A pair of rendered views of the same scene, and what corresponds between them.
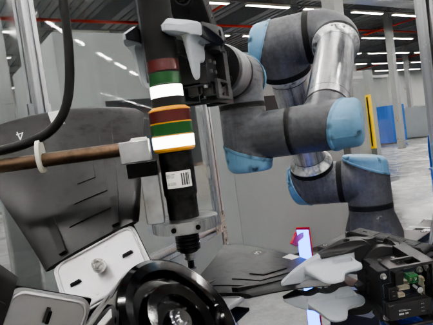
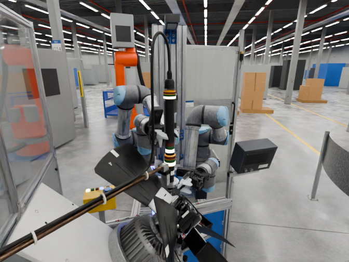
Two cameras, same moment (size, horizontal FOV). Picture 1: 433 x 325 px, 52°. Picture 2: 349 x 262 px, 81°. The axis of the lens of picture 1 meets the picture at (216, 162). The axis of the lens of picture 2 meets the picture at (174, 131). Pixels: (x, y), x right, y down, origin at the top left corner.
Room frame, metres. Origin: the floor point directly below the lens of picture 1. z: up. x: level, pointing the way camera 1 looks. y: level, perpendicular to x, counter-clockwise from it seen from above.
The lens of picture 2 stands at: (-0.03, 0.57, 1.71)
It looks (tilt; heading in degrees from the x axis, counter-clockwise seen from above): 17 degrees down; 312
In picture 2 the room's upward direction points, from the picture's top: straight up
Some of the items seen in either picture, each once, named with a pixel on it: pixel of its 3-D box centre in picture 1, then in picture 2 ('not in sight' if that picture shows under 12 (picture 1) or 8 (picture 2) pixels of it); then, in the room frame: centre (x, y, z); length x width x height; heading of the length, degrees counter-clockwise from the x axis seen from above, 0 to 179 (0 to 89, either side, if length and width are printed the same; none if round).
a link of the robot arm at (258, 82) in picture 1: (238, 78); (143, 123); (0.73, -0.05, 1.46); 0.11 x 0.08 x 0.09; 160
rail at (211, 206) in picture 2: not in sight; (169, 215); (0.73, -0.23, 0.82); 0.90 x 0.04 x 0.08; 60
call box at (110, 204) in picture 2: not in sight; (100, 199); (0.93, 0.12, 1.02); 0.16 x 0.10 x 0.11; 60
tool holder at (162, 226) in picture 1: (169, 184); (168, 173); (0.47, 0.05, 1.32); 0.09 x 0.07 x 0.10; 95
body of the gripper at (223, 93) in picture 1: (203, 70); (156, 132); (0.58, 0.00, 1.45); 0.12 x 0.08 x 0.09; 160
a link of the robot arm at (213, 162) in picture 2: not in sight; (209, 166); (0.53, -0.37, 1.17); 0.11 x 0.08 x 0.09; 97
